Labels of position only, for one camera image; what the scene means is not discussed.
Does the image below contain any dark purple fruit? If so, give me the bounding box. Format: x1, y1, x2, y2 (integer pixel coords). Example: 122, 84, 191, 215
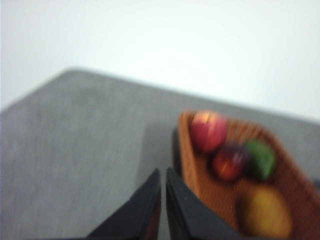
212, 143, 251, 182

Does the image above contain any red apple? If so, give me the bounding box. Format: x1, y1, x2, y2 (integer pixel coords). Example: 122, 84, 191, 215
190, 111, 230, 155

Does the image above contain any yellow orange mango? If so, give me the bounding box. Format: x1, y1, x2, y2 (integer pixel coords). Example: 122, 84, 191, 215
235, 186, 294, 239

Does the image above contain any green fruit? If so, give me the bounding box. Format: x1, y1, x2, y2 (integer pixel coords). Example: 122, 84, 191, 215
243, 139, 277, 181

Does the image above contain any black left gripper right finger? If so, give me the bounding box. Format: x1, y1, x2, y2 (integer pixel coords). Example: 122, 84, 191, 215
164, 166, 247, 240

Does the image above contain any brown wicker basket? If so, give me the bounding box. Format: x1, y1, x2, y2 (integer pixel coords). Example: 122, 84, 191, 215
177, 109, 320, 240

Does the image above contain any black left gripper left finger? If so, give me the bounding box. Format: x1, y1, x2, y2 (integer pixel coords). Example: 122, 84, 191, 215
84, 167, 162, 240

